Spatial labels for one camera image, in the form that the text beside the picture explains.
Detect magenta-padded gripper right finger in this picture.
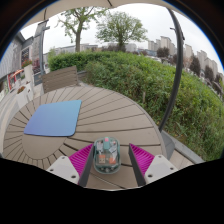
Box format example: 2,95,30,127
128,143,179,188

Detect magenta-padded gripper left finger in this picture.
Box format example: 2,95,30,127
45,143,96,188

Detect far apartment buildings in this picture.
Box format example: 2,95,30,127
146,35,224,84

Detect dark curved umbrella pole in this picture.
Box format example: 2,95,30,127
157,7,186,134

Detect grey street post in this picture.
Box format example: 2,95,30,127
38,20,51,75

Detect brown slatted wooden chair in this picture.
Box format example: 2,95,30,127
40,65,80,94

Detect white planter with red flowers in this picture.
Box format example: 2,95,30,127
21,59,36,85

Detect grey storefront building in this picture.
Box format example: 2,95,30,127
0,31,27,101

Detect round bushy tree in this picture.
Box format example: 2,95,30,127
95,11,148,52

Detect tall thin-leaved tree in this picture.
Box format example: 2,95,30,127
56,6,108,54

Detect white planter with orange flowers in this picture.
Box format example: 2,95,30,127
15,85,35,110

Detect blue mouse pad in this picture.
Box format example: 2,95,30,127
23,99,83,138

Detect beige umbrella canopy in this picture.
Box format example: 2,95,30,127
23,0,188,29

